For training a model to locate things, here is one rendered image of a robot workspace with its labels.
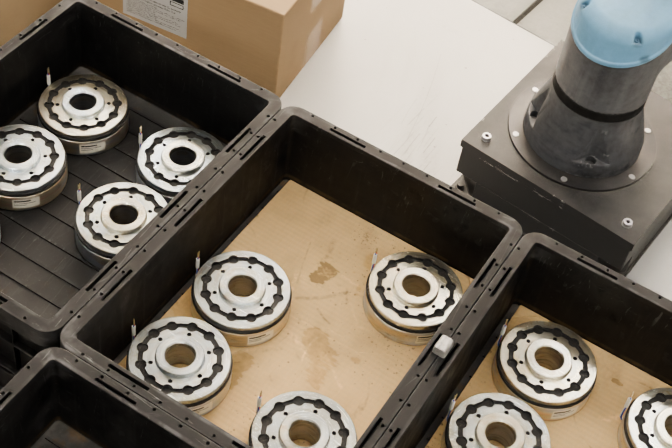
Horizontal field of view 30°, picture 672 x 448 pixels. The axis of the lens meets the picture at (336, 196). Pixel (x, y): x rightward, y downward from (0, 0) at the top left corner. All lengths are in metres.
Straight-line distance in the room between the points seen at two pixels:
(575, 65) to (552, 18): 1.62
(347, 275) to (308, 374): 0.14
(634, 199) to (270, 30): 0.51
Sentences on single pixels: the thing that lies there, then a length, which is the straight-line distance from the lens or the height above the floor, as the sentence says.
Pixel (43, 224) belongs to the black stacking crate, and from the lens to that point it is 1.40.
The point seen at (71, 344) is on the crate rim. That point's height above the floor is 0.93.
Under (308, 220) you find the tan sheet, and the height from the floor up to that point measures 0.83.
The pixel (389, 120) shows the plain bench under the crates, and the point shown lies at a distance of 1.72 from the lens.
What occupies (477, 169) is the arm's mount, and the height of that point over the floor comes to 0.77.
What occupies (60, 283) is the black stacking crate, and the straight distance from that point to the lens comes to 1.35.
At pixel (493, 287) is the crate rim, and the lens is 1.26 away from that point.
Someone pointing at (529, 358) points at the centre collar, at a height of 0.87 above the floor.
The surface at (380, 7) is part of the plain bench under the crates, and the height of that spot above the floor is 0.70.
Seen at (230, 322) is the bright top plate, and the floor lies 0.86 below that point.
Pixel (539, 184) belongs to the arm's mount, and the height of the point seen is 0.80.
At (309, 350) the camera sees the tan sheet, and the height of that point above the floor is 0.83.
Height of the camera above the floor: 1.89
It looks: 48 degrees down
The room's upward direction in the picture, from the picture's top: 10 degrees clockwise
